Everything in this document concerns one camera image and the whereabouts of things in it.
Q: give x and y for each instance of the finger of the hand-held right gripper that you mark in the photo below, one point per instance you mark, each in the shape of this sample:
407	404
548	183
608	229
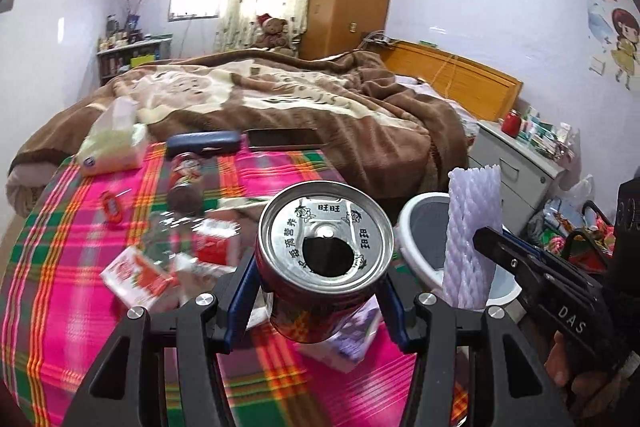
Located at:
522	243
500	252

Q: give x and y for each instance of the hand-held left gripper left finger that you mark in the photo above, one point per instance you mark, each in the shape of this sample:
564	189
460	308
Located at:
240	292

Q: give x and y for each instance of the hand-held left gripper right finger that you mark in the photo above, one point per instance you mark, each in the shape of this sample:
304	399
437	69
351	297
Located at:
396	307

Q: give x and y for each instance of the white wrapper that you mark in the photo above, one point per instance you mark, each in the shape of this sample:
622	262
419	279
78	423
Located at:
200	272

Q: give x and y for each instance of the white foam fruit net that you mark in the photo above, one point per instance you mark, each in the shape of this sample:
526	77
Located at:
470	217

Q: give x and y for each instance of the clear bottle with red label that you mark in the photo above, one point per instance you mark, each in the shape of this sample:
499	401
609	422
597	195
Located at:
215	244

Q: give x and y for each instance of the purple and white box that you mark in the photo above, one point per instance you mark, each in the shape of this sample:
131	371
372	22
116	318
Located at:
350	347

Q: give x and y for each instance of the red drink can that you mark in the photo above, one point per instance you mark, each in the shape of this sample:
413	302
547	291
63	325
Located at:
320	312

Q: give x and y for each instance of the white round trash bin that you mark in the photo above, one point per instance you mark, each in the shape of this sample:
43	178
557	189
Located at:
425	217

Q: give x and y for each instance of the red and white carton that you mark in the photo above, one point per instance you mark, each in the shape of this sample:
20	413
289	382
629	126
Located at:
140	277

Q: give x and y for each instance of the person's right hand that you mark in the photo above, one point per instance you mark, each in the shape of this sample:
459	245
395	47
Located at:
560	357

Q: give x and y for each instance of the grey drawer cabinet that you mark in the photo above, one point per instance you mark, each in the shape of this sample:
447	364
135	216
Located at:
510	162

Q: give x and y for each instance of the pile of small boxes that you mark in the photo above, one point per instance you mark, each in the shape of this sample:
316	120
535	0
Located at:
547	134

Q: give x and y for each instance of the cartoon face drink can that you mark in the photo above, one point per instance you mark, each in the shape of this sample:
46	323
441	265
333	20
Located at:
185	187

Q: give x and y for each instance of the red jar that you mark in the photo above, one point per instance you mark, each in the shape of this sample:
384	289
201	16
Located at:
511	124

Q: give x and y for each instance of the dark blue glasses case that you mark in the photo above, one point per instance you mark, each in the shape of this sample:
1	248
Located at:
205	142

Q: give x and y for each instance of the black smartphone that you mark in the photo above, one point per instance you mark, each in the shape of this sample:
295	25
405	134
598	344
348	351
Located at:
285	138

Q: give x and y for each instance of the wooden headboard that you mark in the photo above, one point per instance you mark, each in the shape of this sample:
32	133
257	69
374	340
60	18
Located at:
475	87

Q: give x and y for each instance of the pink plaid cloth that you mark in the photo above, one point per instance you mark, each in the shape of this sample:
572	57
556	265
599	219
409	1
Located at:
65	307

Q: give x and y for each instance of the soft tissue pack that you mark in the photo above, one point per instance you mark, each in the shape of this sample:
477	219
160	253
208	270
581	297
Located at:
112	147

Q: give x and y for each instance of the brown printed blanket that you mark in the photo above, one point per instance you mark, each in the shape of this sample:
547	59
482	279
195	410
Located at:
300	107

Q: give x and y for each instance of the white power strip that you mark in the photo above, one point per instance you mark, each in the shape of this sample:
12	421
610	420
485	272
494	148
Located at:
380	39

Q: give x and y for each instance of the cluttered low shelf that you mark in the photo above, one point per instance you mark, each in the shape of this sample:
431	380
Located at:
130	57

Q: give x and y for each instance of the brown teddy bear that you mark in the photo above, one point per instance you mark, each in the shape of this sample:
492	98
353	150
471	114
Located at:
272	32

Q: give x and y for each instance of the dried flower branches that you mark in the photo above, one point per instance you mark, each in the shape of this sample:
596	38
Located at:
132	2

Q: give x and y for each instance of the white wall switch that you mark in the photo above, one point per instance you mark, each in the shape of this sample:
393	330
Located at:
597	66

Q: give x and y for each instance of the cartoon girl wall sticker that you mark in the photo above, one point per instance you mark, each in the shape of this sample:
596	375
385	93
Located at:
622	37

